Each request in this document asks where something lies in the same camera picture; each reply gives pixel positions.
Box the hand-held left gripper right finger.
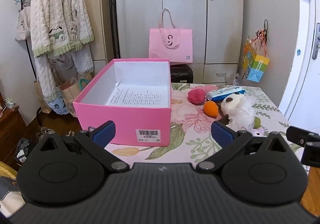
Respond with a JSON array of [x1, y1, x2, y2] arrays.
[[196, 121, 298, 173]]

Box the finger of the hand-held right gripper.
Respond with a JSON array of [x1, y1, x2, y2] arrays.
[[286, 126, 320, 165]]

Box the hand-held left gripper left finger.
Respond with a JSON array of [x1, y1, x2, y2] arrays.
[[30, 121, 127, 172]]

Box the pink cardboard box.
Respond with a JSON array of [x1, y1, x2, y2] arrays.
[[72, 58, 172, 146]]

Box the white plush toy brown ears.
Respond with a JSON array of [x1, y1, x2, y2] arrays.
[[220, 93, 257, 130]]

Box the orange soft sponge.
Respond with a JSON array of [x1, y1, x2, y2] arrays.
[[204, 101, 221, 116]]

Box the lavender soft toy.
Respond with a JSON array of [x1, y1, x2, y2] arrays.
[[252, 126, 266, 137]]

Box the blue and white tissue pack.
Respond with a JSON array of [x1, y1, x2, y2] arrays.
[[206, 86, 247, 102]]

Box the pink pompom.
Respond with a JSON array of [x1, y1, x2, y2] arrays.
[[187, 89, 208, 105]]

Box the printed paper sheet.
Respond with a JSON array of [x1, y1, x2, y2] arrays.
[[106, 81, 168, 108]]

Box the blue printed bag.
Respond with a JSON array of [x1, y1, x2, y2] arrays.
[[47, 91, 70, 116]]

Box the grey sneaker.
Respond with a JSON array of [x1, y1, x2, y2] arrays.
[[36, 127, 60, 142]]

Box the white door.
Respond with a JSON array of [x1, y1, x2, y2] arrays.
[[278, 0, 320, 124]]

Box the black suitcase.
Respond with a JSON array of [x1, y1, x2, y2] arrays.
[[170, 64, 194, 84]]

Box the white fuzzy pajama pants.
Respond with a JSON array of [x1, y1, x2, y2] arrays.
[[35, 45, 94, 114]]

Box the colourful hanging paper box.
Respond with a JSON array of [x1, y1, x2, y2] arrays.
[[242, 39, 271, 82]]

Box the black bag white label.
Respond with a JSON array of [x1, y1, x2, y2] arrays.
[[14, 138, 31, 163]]

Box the dark wooden cabinet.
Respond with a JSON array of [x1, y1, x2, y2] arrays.
[[0, 91, 28, 164]]

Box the pink paper shopping bag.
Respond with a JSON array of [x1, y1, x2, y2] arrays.
[[149, 9, 193, 63]]

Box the printed quilt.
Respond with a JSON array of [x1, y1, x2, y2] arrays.
[[0, 161, 26, 215]]

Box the black metal clothes rack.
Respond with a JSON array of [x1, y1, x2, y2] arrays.
[[19, 0, 73, 127]]

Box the beige tall cabinet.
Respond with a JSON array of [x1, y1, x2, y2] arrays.
[[82, 0, 112, 62]]

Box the black folded stand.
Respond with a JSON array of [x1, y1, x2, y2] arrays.
[[107, 0, 121, 60]]

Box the grey wardrobe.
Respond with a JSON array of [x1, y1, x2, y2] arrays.
[[114, 0, 244, 85]]

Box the white fuzzy robe green trim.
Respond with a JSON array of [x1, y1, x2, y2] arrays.
[[30, 0, 94, 58]]

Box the white canvas tote bag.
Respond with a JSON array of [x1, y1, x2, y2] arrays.
[[14, 6, 32, 44]]

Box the brown paper bag teal handle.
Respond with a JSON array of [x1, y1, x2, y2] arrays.
[[59, 73, 94, 117]]

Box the metal door handle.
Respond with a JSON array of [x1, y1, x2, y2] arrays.
[[311, 23, 320, 61]]

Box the orange ribbon on wall hook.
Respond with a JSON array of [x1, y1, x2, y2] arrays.
[[254, 20, 269, 52]]

